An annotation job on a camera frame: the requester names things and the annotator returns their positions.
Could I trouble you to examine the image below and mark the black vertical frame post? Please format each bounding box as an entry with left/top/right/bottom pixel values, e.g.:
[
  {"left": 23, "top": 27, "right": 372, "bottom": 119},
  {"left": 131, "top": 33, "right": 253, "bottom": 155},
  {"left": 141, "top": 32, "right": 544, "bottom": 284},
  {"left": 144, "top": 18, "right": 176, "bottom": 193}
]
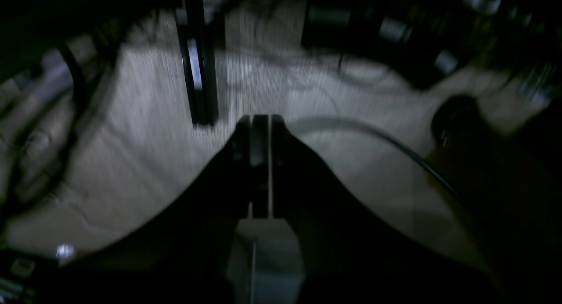
[{"left": 175, "top": 0, "right": 218, "bottom": 126}]

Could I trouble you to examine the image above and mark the black cable on floor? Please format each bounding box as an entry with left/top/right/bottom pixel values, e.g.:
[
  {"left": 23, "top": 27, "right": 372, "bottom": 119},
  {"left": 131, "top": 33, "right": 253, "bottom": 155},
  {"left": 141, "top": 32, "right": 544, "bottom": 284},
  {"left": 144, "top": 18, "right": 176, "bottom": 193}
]
[{"left": 288, "top": 116, "right": 466, "bottom": 204}]

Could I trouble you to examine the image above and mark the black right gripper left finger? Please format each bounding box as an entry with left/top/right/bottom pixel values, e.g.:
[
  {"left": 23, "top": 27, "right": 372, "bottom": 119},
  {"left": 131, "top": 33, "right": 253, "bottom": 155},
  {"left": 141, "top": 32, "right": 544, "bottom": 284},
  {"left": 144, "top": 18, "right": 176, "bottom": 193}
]
[{"left": 66, "top": 116, "right": 251, "bottom": 304}]

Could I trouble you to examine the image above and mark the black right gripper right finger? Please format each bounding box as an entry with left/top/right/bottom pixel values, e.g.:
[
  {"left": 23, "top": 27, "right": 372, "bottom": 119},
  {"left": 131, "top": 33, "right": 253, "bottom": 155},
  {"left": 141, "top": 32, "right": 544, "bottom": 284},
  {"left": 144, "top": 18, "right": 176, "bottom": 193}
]
[{"left": 271, "top": 115, "right": 501, "bottom": 304}]

